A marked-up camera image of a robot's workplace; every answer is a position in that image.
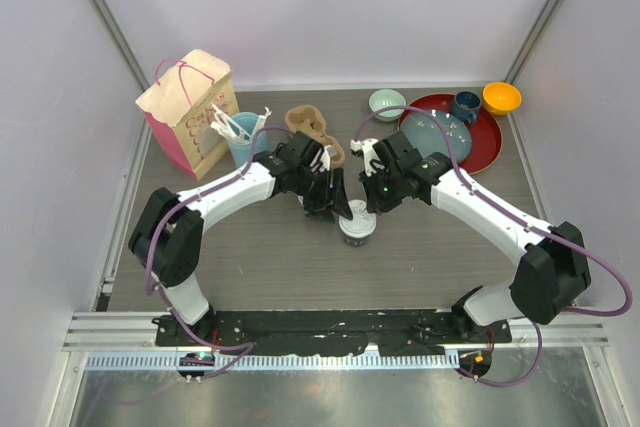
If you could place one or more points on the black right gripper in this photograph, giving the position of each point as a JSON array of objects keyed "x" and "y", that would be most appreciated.
[{"x": 375, "y": 203}]

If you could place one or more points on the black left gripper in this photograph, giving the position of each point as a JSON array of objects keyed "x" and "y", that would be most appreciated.
[{"x": 331, "y": 199}]

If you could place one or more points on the black paper coffee cup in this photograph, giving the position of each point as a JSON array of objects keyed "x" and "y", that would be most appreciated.
[{"x": 356, "y": 239}]

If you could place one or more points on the pink kraft paper bag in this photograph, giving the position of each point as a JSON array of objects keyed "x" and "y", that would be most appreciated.
[{"x": 180, "y": 105}]

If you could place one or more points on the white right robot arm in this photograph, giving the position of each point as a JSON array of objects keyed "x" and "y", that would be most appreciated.
[{"x": 550, "y": 270}]

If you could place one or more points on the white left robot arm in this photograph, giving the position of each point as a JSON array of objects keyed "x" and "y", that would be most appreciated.
[{"x": 167, "y": 237}]

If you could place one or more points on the dark blue ceramic plate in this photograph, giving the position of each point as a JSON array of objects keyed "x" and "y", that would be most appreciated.
[{"x": 428, "y": 133}]

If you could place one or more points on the mint green ceramic bowl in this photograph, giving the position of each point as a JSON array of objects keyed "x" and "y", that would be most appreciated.
[{"x": 387, "y": 104}]

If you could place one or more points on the brown cardboard cup carrier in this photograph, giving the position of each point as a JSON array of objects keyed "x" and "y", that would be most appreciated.
[{"x": 309, "y": 120}]

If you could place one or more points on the red round tray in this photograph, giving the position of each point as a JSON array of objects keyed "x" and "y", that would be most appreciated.
[{"x": 486, "y": 133}]

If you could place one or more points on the dark blue ceramic mug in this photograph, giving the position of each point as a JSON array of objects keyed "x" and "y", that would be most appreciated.
[{"x": 465, "y": 107}]

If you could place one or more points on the light blue straw cup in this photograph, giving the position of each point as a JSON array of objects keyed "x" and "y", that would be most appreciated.
[{"x": 243, "y": 126}]

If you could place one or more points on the orange bowl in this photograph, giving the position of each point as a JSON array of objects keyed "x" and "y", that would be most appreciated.
[{"x": 501, "y": 98}]

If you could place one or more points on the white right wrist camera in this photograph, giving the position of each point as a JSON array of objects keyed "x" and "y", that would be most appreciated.
[{"x": 364, "y": 149}]

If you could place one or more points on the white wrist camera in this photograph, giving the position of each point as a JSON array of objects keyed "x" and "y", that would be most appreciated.
[
  {"x": 364, "y": 149},
  {"x": 322, "y": 160}
]

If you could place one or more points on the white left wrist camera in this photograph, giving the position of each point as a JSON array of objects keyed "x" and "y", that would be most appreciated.
[{"x": 322, "y": 160}]

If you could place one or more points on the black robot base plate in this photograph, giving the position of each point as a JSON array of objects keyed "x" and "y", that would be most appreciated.
[{"x": 338, "y": 333}]

